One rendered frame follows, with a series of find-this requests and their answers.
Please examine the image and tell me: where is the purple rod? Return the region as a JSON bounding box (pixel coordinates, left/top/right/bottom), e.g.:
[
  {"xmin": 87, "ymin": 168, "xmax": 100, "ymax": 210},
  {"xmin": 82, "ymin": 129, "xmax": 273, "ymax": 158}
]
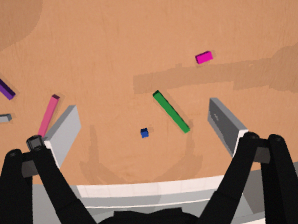
[{"xmin": 0, "ymin": 79, "xmax": 16, "ymax": 100}]

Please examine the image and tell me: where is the small magenta block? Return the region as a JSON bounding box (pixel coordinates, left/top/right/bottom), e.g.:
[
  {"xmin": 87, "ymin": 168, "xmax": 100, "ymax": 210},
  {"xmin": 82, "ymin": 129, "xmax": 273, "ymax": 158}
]
[{"xmin": 195, "ymin": 51, "xmax": 213, "ymax": 64}]

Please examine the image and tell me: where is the green rod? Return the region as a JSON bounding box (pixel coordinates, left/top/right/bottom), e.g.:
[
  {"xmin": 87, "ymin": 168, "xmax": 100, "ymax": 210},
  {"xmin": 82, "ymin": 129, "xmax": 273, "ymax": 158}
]
[{"xmin": 153, "ymin": 90, "xmax": 190, "ymax": 134}]

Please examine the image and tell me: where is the pink rod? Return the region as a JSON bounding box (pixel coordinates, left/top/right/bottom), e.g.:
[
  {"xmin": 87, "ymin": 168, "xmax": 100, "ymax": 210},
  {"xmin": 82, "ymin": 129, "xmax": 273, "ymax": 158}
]
[{"xmin": 37, "ymin": 94, "xmax": 60, "ymax": 137}]

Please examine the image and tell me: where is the grey rod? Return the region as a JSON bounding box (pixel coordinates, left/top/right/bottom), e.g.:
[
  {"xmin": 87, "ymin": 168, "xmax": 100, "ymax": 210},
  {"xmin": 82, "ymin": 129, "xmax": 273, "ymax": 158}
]
[{"xmin": 0, "ymin": 114, "xmax": 12, "ymax": 122}]

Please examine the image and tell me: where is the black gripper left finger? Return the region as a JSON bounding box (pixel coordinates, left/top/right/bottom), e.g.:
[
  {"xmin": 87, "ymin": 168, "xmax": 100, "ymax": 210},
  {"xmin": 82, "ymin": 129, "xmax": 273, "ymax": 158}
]
[{"xmin": 0, "ymin": 105, "xmax": 97, "ymax": 224}]

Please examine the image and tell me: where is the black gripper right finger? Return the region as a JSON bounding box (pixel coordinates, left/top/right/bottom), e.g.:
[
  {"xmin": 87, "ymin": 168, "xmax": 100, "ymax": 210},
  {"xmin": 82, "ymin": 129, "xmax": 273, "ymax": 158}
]
[{"xmin": 195, "ymin": 97, "xmax": 298, "ymax": 224}]

